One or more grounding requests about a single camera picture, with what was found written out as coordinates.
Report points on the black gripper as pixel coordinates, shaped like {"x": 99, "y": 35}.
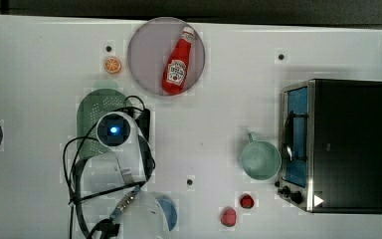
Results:
{"x": 143, "y": 123}

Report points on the green perforated strainer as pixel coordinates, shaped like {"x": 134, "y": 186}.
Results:
{"x": 95, "y": 105}

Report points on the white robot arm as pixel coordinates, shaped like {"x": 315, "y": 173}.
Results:
{"x": 112, "y": 203}

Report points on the red ketchup bottle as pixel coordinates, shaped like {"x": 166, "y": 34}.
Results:
{"x": 176, "y": 69}

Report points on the orange slice toy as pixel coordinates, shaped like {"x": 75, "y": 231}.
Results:
{"x": 112, "y": 65}

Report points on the pale purple plate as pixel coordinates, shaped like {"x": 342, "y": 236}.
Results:
{"x": 150, "y": 47}

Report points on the blue bowl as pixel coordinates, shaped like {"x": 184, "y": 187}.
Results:
{"x": 169, "y": 211}

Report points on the green mug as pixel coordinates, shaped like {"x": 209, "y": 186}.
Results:
{"x": 260, "y": 159}

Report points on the pink strawberry toy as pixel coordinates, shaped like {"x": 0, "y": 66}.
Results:
{"x": 228, "y": 217}

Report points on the red strawberry toy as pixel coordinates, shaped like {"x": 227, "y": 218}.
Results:
{"x": 247, "y": 201}

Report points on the black toaster oven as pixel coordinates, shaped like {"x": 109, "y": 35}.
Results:
{"x": 331, "y": 146}

